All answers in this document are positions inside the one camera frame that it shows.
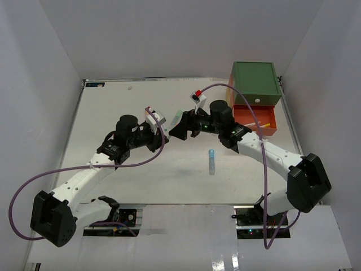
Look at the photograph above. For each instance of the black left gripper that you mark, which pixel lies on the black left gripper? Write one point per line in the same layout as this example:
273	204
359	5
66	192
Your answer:
156	139

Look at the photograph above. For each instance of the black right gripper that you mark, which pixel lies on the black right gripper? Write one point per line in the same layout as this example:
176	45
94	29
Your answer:
180	131

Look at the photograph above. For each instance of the orange drawer box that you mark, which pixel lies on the orange drawer box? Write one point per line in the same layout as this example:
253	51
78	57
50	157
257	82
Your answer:
247	113

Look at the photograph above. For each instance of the pink cap marker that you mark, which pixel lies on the pink cap marker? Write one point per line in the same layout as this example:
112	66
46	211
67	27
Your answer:
252	124

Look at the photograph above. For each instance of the green drawer box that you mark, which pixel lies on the green drawer box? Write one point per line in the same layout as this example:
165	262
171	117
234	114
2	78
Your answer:
257	81

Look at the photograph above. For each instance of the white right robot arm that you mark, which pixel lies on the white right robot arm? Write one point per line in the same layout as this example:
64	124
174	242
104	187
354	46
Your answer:
306	178

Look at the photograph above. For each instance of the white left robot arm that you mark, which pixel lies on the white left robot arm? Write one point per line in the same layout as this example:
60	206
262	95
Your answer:
56	215

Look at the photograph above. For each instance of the green cap highlighter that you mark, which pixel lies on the green cap highlighter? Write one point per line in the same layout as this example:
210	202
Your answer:
176	119

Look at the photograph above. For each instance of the blue cap highlighter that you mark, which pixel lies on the blue cap highlighter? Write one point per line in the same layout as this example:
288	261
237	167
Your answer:
211	156

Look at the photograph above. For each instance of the yellow drawer box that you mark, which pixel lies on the yellow drawer box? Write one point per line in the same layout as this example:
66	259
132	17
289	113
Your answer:
229	95

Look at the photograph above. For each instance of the blue label sticker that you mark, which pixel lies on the blue label sticker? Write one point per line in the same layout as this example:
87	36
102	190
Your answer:
94	84

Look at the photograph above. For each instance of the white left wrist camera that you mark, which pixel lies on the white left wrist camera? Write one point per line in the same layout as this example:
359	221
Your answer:
155	119

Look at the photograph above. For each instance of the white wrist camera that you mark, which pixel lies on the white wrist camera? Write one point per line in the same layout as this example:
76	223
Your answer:
155	119
199	99

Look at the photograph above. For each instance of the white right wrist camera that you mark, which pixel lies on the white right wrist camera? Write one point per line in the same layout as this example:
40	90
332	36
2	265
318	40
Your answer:
199	99

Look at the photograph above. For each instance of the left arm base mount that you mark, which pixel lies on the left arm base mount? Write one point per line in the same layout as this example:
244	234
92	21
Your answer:
128	224

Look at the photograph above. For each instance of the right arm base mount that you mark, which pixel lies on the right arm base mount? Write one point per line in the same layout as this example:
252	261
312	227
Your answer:
249	221

